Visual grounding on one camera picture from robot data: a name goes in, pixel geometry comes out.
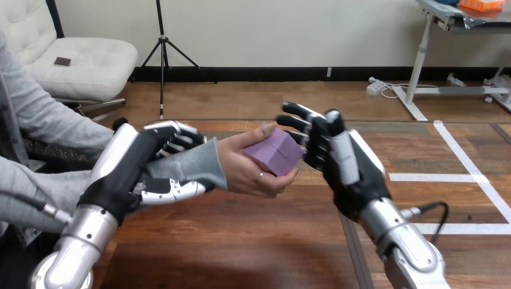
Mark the purple block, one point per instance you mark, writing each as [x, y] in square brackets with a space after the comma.
[275, 153]

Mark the person's hand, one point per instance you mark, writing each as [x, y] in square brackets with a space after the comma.
[243, 167]

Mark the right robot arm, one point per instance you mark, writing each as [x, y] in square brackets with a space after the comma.
[403, 243]

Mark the white power strip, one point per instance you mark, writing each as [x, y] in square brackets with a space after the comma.
[375, 87]

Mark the person's forearm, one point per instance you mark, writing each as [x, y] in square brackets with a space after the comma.
[187, 165]

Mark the black tripod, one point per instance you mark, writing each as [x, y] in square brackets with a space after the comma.
[163, 56]

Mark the small dark phone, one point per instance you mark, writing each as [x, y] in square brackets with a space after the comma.
[62, 62]

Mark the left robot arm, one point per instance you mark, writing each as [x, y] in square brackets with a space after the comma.
[76, 247]

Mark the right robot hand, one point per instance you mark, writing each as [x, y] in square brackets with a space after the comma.
[351, 171]

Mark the orange thing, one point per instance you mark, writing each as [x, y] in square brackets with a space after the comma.
[481, 4]

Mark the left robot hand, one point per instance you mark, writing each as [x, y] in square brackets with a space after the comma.
[119, 167]

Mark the white cushioned chair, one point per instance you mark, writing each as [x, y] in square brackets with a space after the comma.
[72, 60]

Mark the white desk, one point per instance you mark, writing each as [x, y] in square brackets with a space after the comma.
[443, 60]

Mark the person's body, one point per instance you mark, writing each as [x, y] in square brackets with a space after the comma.
[36, 115]

